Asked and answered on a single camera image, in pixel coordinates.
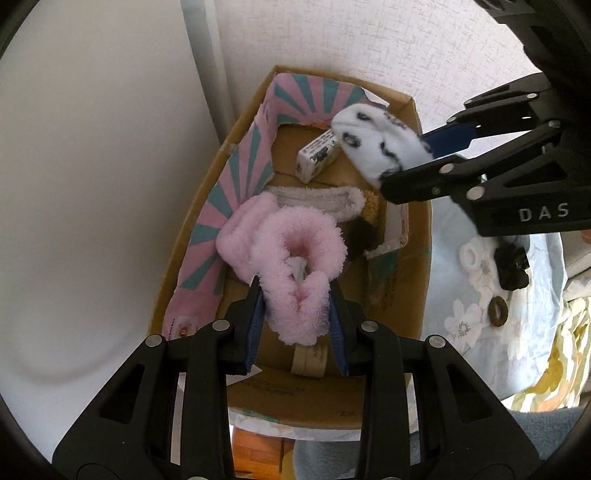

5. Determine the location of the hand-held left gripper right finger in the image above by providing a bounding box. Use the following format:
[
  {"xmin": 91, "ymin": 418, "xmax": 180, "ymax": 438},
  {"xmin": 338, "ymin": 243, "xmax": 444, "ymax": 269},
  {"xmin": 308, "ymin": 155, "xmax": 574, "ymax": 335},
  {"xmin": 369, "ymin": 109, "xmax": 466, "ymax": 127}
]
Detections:
[{"xmin": 325, "ymin": 281, "xmax": 541, "ymax": 480}]

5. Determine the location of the grey beige sofa cushion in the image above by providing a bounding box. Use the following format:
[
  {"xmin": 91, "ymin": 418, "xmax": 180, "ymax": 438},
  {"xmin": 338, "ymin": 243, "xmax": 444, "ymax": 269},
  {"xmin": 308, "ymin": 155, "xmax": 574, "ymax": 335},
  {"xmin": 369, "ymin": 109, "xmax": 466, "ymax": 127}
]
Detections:
[{"xmin": 564, "ymin": 231, "xmax": 591, "ymax": 280}]

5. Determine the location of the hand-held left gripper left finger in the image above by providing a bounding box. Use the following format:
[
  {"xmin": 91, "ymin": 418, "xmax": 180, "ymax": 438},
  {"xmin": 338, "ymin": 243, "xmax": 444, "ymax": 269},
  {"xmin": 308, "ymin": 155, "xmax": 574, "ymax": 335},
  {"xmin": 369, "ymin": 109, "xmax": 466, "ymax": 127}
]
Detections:
[{"xmin": 52, "ymin": 274, "xmax": 266, "ymax": 480}]

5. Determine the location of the yellow green floral blanket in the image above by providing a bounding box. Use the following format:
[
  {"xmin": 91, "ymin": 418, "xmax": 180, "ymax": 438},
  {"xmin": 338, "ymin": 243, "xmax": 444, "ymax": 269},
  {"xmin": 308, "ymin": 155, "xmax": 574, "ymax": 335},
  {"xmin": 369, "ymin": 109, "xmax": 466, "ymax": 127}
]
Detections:
[{"xmin": 508, "ymin": 272, "xmax": 591, "ymax": 411}]

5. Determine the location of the white sock with black print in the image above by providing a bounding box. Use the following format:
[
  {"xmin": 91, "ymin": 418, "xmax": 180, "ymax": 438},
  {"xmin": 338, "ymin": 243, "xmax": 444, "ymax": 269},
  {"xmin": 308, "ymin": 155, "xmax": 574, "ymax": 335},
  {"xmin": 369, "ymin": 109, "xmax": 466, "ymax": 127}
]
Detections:
[{"xmin": 330, "ymin": 104, "xmax": 435, "ymax": 183}]

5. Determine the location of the door frame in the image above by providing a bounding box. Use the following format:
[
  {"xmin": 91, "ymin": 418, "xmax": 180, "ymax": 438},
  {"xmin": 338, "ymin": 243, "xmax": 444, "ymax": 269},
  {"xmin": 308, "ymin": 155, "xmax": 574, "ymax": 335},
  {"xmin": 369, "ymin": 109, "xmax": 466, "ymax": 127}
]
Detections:
[{"xmin": 180, "ymin": 0, "xmax": 234, "ymax": 153}]

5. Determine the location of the white box with black print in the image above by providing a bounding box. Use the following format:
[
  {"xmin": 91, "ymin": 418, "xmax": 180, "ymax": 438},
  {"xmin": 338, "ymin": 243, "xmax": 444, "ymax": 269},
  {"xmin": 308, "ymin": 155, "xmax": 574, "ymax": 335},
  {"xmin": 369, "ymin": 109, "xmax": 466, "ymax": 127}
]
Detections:
[{"xmin": 295, "ymin": 128, "xmax": 343, "ymax": 183}]

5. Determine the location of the pale ribbed fabric roll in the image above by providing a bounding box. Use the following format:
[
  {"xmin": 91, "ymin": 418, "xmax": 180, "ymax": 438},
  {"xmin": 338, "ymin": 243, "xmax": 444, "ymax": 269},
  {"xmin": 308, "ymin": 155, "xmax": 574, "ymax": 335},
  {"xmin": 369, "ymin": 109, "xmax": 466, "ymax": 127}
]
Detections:
[{"xmin": 264, "ymin": 185, "xmax": 368, "ymax": 220}]

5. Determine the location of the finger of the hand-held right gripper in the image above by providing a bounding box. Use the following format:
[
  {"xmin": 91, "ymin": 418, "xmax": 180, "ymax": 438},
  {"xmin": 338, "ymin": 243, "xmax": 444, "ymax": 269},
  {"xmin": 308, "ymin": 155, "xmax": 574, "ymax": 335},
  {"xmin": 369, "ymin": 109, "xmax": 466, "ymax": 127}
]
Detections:
[
  {"xmin": 379, "ymin": 119, "xmax": 561, "ymax": 205},
  {"xmin": 421, "ymin": 74, "xmax": 552, "ymax": 160}
]

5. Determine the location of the orange wooden furniture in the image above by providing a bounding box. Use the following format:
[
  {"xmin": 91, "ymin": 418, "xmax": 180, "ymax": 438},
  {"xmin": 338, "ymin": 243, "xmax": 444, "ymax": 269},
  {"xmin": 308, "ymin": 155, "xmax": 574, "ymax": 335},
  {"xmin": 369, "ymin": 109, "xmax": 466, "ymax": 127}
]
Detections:
[{"xmin": 233, "ymin": 427, "xmax": 296, "ymax": 478}]

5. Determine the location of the black hair clip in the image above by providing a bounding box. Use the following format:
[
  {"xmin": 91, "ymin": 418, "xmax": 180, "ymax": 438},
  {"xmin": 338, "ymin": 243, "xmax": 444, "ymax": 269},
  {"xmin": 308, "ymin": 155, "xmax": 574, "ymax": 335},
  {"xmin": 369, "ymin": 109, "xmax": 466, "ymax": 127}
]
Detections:
[{"xmin": 492, "ymin": 235, "xmax": 531, "ymax": 291}]

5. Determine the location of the grey blue cloth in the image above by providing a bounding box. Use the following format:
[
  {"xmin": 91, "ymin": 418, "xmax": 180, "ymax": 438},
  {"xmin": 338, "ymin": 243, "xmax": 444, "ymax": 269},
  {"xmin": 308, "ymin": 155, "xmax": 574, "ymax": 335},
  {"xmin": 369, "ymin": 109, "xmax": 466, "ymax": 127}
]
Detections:
[{"xmin": 501, "ymin": 406, "xmax": 580, "ymax": 467}]

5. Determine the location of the cardboard box with pink liner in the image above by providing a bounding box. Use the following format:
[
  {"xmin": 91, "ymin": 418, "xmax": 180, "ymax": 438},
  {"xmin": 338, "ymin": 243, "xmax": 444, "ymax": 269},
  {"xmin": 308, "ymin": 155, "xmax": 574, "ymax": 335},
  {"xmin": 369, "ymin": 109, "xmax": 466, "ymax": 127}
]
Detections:
[{"xmin": 147, "ymin": 65, "xmax": 432, "ymax": 430}]

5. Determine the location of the white scrunchie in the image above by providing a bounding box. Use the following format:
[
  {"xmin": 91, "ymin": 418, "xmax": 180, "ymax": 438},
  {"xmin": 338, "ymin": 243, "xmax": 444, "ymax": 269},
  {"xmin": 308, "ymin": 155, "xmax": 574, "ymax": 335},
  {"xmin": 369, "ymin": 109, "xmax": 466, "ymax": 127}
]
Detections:
[{"xmin": 458, "ymin": 242, "xmax": 485, "ymax": 277}]

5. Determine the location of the light blue floral tablecloth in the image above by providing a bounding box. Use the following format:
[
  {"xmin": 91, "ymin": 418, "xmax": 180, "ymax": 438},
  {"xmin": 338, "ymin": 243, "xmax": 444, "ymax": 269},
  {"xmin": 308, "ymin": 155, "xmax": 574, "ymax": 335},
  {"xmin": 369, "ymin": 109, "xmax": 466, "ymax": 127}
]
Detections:
[{"xmin": 233, "ymin": 173, "xmax": 571, "ymax": 444}]

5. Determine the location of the brown ring hair tie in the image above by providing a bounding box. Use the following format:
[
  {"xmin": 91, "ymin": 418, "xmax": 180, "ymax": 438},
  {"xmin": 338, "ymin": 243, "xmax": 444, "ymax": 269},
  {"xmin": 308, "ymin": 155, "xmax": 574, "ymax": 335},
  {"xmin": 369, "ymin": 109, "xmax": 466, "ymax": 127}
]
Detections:
[{"xmin": 488, "ymin": 296, "xmax": 509, "ymax": 328}]

